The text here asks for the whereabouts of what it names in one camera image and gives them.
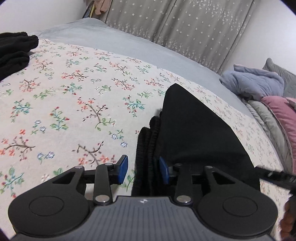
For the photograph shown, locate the black pants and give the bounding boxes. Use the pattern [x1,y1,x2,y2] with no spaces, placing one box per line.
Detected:
[132,84,260,202]

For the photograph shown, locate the right hand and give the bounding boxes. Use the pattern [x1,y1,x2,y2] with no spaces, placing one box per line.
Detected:
[280,201,295,240]

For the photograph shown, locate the grey folded quilt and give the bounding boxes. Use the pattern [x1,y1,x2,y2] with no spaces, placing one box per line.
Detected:
[242,99,293,174]

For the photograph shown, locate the pink pillow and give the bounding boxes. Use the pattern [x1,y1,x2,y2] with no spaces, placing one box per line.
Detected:
[261,96,296,162]

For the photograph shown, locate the floral white bed sheet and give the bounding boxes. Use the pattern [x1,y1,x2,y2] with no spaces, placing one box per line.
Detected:
[1,39,282,237]

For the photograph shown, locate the blue-grey crumpled quilt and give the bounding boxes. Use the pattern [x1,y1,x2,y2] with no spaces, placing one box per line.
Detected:
[219,65,285,101]

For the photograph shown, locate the grey pillow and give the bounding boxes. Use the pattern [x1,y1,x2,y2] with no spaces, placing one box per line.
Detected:
[262,58,296,98]

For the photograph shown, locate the light grey blanket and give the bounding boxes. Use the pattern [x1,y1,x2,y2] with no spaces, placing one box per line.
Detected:
[33,18,252,117]

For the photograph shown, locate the folded black garment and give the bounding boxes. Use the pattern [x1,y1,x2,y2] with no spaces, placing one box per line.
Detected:
[0,32,39,81]

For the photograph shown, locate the grey star curtain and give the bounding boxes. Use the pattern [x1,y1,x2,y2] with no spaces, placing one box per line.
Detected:
[103,0,257,74]

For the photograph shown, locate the pink hanging cloth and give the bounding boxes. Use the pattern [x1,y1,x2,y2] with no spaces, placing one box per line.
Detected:
[94,0,112,15]

